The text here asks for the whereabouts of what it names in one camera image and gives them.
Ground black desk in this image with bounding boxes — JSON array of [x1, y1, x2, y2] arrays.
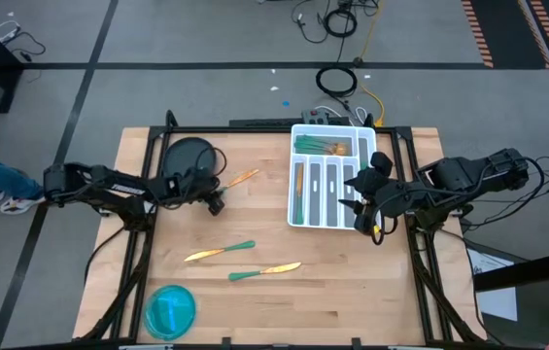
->
[[472, 245, 549, 350]]

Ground black round plate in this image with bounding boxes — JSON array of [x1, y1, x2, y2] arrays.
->
[[161, 136, 218, 187]]

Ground white cutlery organizer tray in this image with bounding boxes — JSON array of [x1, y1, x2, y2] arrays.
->
[[287, 122, 383, 232]]

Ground blue plastic bowl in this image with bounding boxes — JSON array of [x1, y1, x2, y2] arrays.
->
[[143, 284, 198, 341]]

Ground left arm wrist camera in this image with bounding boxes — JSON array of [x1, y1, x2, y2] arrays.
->
[[208, 193, 227, 217]]

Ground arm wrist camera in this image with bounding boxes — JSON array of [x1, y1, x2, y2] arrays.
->
[[354, 209, 377, 235], [208, 193, 227, 217]]

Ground black aluminium table frame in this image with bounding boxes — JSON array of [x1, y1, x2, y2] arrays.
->
[[77, 109, 487, 350]]

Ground black cable with plug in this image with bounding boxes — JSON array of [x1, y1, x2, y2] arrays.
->
[[4, 31, 47, 63]]

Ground small coiled black cable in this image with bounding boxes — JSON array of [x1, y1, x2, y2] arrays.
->
[[322, 0, 358, 39]]

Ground large coiled black cable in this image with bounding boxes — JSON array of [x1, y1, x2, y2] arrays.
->
[[314, 36, 359, 98]]

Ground grey power strip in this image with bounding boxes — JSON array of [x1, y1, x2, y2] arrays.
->
[[301, 108, 330, 126]]

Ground thin black cable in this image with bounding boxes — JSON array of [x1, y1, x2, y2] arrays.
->
[[289, 0, 329, 45]]

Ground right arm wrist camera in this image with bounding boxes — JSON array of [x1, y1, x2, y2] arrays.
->
[[354, 209, 377, 235]]

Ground white paper sheet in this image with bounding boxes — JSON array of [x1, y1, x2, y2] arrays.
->
[[466, 246, 519, 322]]

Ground yellow cable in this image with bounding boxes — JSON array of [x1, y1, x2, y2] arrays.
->
[[355, 0, 386, 126]]

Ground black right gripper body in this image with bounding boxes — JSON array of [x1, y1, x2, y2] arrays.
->
[[355, 151, 401, 220]]

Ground white adapter cable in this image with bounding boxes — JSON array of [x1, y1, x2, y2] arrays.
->
[[0, 18, 21, 44]]

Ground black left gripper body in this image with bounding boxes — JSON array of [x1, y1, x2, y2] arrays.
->
[[179, 173, 226, 205]]

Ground black arm base cable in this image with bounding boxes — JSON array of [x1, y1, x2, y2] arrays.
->
[[83, 226, 127, 284]]

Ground gold cutlery cluster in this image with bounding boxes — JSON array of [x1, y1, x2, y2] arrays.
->
[[227, 261, 303, 283]]

